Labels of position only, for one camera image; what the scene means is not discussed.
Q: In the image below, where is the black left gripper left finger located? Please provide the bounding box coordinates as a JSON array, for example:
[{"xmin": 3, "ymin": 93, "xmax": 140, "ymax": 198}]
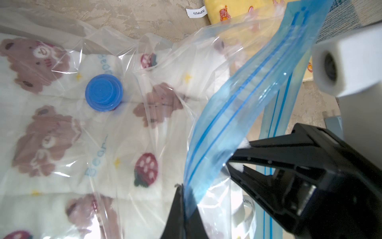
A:
[{"xmin": 160, "ymin": 185, "xmax": 186, "ymax": 239}]

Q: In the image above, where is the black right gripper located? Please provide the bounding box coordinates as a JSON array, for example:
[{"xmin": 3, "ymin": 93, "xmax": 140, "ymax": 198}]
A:
[{"xmin": 227, "ymin": 124, "xmax": 382, "ymax": 239}]

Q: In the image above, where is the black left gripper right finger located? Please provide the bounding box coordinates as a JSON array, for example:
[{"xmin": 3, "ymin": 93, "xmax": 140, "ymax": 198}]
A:
[{"xmin": 185, "ymin": 209, "xmax": 209, "ymax": 239}]

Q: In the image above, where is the white bear print blanket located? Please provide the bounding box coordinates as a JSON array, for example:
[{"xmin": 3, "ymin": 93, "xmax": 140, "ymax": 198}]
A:
[{"xmin": 0, "ymin": 31, "xmax": 254, "ymax": 239}]

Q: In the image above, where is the clear vacuum bag blue zipper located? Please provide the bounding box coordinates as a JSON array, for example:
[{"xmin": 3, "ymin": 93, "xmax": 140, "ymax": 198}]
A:
[{"xmin": 1, "ymin": 1, "xmax": 332, "ymax": 239}]

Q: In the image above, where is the yellow cartoon print blanket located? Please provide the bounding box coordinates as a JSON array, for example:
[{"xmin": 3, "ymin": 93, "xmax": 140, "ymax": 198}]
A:
[{"xmin": 204, "ymin": 0, "xmax": 314, "ymax": 83}]

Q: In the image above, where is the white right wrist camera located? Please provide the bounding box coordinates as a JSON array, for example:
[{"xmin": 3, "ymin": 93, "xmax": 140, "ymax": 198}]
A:
[{"xmin": 312, "ymin": 23, "xmax": 382, "ymax": 97}]

